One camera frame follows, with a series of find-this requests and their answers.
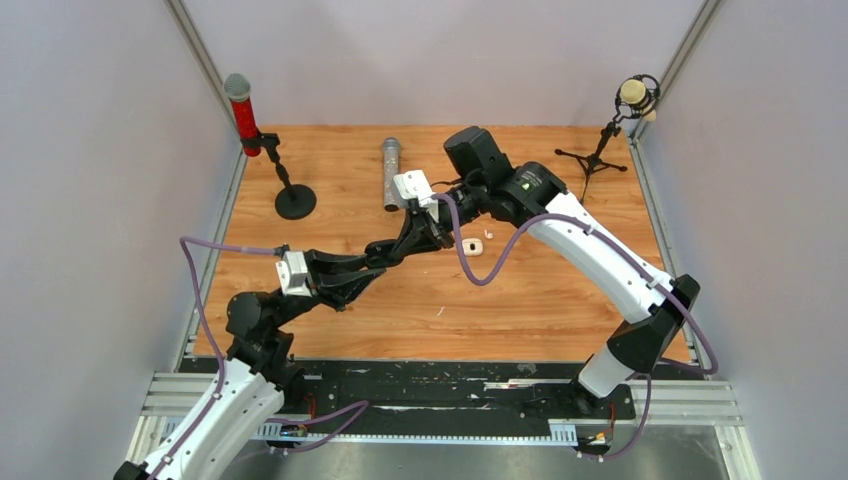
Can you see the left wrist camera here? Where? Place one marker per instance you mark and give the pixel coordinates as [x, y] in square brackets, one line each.
[293, 274]

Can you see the red glitter microphone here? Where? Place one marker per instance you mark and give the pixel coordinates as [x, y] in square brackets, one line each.
[238, 90]

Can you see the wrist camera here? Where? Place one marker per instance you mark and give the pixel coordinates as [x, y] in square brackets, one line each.
[293, 274]
[413, 186]

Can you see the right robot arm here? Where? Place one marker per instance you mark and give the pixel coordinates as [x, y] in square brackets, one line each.
[653, 304]

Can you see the black earbud charging case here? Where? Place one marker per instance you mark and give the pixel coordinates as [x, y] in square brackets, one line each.
[379, 254]

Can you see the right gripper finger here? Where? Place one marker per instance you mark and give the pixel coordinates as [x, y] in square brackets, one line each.
[409, 237]
[430, 243]

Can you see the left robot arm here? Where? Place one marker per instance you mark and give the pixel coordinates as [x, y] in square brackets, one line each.
[257, 373]

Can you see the beige condenser microphone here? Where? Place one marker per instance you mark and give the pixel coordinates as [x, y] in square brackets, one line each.
[637, 98]

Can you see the white earbud case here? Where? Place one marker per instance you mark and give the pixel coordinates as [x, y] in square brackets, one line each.
[472, 247]

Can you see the black tripod mic stand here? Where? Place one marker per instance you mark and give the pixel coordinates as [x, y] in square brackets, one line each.
[593, 163]

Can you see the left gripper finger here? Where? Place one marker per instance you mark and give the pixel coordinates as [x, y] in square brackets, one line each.
[345, 288]
[327, 262]

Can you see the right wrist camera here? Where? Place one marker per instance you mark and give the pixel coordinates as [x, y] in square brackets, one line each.
[413, 186]

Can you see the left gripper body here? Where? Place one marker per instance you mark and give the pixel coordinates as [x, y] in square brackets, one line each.
[314, 281]

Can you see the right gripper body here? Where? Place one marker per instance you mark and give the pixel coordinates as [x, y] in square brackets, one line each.
[446, 222]

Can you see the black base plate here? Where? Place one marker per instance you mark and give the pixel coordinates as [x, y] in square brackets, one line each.
[449, 398]

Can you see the silver glitter microphone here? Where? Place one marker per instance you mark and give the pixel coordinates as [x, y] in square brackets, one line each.
[391, 150]

